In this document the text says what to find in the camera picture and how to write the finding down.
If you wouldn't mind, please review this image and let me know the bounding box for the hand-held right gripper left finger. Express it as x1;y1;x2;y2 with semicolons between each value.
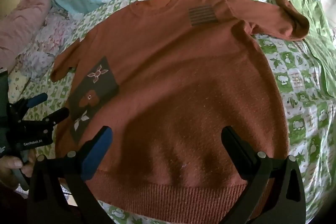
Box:
28;126;113;224

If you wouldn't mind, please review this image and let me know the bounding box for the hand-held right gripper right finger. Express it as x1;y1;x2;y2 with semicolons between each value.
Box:
221;126;306;224

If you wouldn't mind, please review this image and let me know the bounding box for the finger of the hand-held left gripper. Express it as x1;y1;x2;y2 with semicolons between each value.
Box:
22;107;70;134
12;93;48;122

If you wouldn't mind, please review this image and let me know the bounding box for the rust orange knit sweater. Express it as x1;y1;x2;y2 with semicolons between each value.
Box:
50;0;310;222

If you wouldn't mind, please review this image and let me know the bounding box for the person's left hand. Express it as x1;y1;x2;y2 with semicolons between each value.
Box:
0;149;37;189

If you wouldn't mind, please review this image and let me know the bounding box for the pastel floral bed sheet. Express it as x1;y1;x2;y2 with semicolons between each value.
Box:
16;5;90;75

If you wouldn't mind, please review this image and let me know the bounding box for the pink quilt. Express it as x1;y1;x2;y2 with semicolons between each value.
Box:
0;0;62;72

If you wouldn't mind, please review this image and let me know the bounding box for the green white checkered blanket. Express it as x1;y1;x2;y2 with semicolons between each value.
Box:
8;0;336;224

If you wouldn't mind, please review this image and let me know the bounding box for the green leaf-print cloth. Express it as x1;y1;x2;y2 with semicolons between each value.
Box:
273;0;336;98

